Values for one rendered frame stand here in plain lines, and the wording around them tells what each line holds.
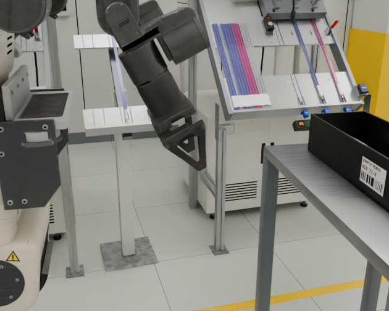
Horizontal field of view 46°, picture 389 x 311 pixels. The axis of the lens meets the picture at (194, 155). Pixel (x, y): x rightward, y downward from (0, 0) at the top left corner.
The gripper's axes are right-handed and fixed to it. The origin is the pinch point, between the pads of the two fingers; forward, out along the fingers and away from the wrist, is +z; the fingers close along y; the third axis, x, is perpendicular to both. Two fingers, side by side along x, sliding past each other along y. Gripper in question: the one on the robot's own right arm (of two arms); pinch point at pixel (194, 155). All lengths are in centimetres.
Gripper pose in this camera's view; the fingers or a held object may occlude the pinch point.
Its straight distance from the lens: 74.3
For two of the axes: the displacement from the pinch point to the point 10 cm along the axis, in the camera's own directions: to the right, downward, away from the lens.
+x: -8.7, 4.9, -0.2
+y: -2.0, -3.3, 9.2
